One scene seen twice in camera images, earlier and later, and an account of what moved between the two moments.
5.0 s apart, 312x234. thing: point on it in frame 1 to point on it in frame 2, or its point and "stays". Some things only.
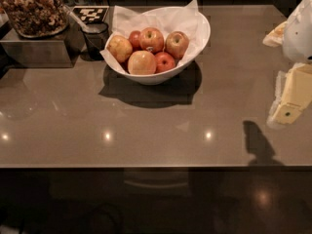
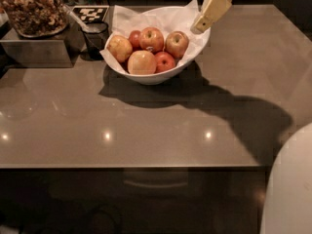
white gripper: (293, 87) to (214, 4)
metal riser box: (59, 51) stays
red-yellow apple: (176, 44) stays
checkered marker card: (91, 14) stays
